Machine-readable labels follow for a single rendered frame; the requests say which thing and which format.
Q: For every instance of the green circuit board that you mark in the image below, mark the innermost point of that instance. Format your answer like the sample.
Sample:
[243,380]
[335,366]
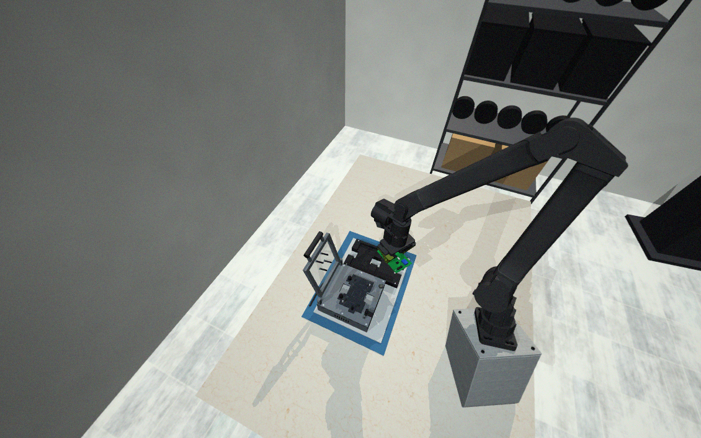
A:
[399,262]

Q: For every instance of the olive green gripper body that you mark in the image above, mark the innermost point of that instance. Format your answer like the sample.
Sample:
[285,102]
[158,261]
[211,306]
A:
[397,244]

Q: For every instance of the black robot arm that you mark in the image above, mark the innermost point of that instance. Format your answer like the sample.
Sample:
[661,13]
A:
[598,162]

